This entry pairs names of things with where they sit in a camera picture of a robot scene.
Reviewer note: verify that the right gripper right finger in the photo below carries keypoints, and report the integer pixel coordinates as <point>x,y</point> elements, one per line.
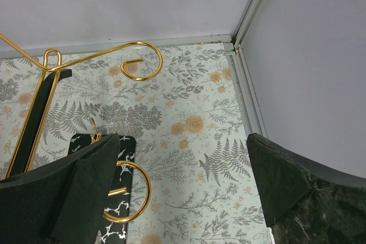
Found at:
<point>304,201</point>

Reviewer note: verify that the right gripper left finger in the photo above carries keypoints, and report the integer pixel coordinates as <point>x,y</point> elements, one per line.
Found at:
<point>61,202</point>

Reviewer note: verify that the gold wine glass rack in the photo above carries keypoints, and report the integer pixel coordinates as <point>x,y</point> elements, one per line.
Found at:
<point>52,71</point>

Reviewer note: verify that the floral table mat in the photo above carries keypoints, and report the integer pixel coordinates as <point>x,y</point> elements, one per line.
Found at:
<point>179,106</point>

